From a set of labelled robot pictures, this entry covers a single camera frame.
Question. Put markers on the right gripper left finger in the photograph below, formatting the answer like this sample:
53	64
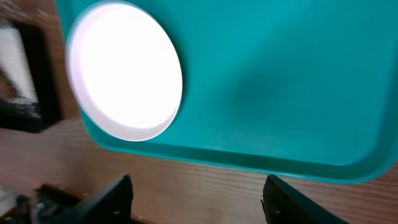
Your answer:
112	204

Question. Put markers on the black plastic tray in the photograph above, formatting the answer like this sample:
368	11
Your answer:
35	46

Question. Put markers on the white rice pile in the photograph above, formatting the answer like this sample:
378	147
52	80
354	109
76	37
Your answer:
22	99

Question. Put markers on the large white plate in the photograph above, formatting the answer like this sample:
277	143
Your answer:
124	71

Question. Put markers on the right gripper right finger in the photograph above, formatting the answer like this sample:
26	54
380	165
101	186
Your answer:
282	204

